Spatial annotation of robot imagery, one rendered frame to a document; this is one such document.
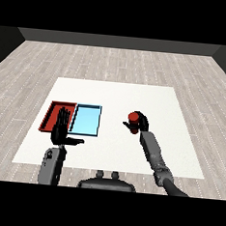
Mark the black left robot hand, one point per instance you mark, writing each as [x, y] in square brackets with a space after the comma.
[59, 133]

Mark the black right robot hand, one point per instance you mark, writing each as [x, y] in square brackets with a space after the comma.
[143, 122]

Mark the red can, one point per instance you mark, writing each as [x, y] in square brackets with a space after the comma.
[133, 120]

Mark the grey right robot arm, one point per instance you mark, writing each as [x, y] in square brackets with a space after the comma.
[157, 161]

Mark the red shallow open box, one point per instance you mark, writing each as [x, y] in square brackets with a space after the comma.
[53, 117]

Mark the light blue shallow open box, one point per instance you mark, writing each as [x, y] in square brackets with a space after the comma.
[86, 119]

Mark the dark grey robot body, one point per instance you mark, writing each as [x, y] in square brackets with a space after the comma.
[107, 183]

